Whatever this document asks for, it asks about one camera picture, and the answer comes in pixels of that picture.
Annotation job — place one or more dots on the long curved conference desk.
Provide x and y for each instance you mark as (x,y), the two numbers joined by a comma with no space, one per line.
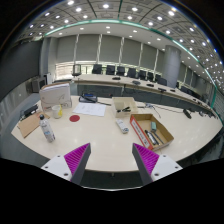
(100,80)

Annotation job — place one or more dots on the row of black office chairs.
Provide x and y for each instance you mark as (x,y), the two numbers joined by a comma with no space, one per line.
(110,69)

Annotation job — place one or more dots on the small black handheld device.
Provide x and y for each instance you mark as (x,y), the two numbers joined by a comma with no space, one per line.
(187,113)

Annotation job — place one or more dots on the black desk device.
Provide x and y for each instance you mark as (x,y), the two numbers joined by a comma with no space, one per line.
(88,98)

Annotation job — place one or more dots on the flat round red coaster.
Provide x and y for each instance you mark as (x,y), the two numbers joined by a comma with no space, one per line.
(74,118)

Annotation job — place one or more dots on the clear plastic water bottle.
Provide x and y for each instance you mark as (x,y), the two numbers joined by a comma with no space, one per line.
(47,130)

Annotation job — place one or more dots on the small open white box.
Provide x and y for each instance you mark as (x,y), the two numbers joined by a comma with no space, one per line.
(123,101)

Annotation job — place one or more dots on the black marker pen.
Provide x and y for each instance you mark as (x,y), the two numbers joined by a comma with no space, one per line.
(150,137)

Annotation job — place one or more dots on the white printed paper sheet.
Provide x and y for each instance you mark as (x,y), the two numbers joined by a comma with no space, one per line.
(89,109)

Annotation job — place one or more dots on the brown kraft paper envelope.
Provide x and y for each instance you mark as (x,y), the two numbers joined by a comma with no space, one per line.
(30,124)

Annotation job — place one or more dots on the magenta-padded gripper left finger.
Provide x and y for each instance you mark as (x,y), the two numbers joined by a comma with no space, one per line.
(76,160)

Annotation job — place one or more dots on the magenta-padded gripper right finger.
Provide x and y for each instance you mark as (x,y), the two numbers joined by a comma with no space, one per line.
(148,160)

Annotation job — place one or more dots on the grey box monitor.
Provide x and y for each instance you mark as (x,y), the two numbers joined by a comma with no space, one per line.
(37,85)

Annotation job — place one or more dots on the group of ceiling lights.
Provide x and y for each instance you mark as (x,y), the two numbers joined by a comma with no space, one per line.
(105,6)

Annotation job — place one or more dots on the white remote control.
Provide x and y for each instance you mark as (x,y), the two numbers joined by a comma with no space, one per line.
(122,126)

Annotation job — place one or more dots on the small black tool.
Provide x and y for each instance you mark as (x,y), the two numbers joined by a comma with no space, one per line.
(125,109)

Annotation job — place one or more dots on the white cardboard paper box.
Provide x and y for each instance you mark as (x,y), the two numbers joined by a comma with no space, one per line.
(55,96)

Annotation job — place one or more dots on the flat black electronic device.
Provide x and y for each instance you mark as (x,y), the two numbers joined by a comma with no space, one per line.
(30,110)

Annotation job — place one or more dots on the small green device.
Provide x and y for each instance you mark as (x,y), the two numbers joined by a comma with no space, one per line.
(153,126)

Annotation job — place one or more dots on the open brown and red carton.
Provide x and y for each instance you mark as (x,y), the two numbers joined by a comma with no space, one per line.
(138,131)

